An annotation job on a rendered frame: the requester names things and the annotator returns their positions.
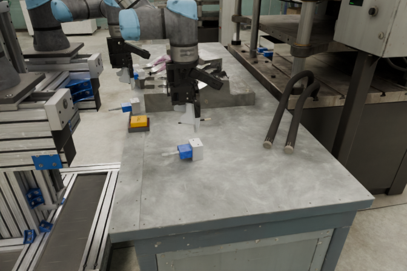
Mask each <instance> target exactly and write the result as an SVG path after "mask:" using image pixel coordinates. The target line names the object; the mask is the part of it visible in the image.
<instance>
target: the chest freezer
mask: <svg viewBox="0 0 407 271"><path fill-rule="evenodd" d="M19 2H20V5H21V8H22V12H23V15H24V19H25V22H26V25H27V29H28V32H29V35H32V37H33V35H34V32H33V27H32V25H31V21H30V17H29V15H28V11H27V9H26V7H27V6H26V3H25V0H19ZM61 27H62V30H63V32H64V34H82V33H89V34H90V36H92V33H93V32H94V31H96V29H97V25H96V19H89V20H86V21H82V22H79V21H77V22H65V23H61Z"/></svg>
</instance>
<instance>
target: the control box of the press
mask: <svg viewBox="0 0 407 271"><path fill-rule="evenodd" d="M334 30H335V33H334V39H333V40H334V41H337V42H340V43H342V44H345V46H346V47H348V48H352V49H355V50H357V51H358V55H357V59H356V63H355V66H354V70H353V72H352V77H351V81H350V84H349V88H348V92H347V95H346V99H345V103H344V106H343V110H342V115H341V117H340V122H339V125H338V128H337V132H336V137H335V139H334V144H333V148H332V151H331V155H332V156H333V157H334V158H335V159H336V160H337V161H338V162H339V163H340V164H341V165H342V166H343V167H345V165H346V162H347V159H348V156H349V152H350V149H351V146H352V142H353V140H354V136H355V133H356V130H357V127H358V124H359V120H360V116H361V114H362V111H363V107H364V104H365V100H366V97H367V95H368V91H369V88H370V85H371V81H372V78H373V75H374V72H375V69H376V65H377V62H378V60H379V59H380V58H381V57H406V56H407V0H342V3H341V6H340V11H339V17H338V20H336V25H335V28H334Z"/></svg>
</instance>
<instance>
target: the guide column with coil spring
mask: <svg viewBox="0 0 407 271"><path fill-rule="evenodd" d="M260 7H261V0H253V15H252V23H251V37H250V52H249V57H256V52H257V51H251V50H256V49H257V40H258V32H259V19H260Z"/></svg>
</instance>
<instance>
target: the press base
mask: <svg viewBox="0 0 407 271"><path fill-rule="evenodd" d="M343 106H344V105H342V106H326V107H317V108H303V110H302V115H301V118H300V123H301V124H302V125H303V126H304V127H305V128H306V129H307V130H308V131H309V132H310V133H311V134H312V135H313V136H314V137H315V138H316V139H317V140H318V141H319V142H320V143H321V144H322V145H323V146H324V147H325V148H326V149H327V150H328V151H329V153H331V151H332V148H333V144H334V139H335V137H336V132H337V128H338V125H339V122H340V117H341V115H342V110H343ZM406 149H407V101H398V102H382V103H366V104H364V107H363V111H362V114H361V116H360V120H359V124H358V127H357V130H356V133H355V136H354V140H353V142H352V146H351V149H350V152H349V156H348V159H347V162H346V165H345V169H346V170H347V171H348V172H349V173H350V174H351V175H352V176H353V177H354V178H355V179H356V180H357V181H358V182H359V183H360V184H361V185H362V186H363V187H364V188H365V189H366V190H367V191H368V192H369V193H370V194H371V195H377V194H384V193H385V191H386V189H387V188H390V187H391V184H392V182H393V179H394V177H395V175H396V173H397V170H398V168H399V166H400V163H401V161H402V158H403V156H404V154H405V152H406Z"/></svg>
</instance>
